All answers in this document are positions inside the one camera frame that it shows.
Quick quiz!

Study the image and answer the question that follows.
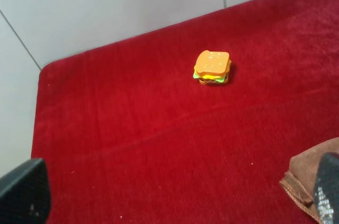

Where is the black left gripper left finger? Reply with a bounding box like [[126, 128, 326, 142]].
[[1, 158, 51, 224]]

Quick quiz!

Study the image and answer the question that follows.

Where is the red velvet tablecloth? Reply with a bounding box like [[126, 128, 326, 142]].
[[32, 0, 338, 223]]

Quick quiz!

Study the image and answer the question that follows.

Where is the brown cloth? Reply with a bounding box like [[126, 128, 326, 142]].
[[280, 138, 338, 223]]

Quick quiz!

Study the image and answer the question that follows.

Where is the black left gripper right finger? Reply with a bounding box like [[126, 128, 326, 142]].
[[314, 153, 339, 224]]

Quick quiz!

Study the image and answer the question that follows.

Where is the toy sandwich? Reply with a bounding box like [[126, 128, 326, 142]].
[[193, 50, 231, 85]]

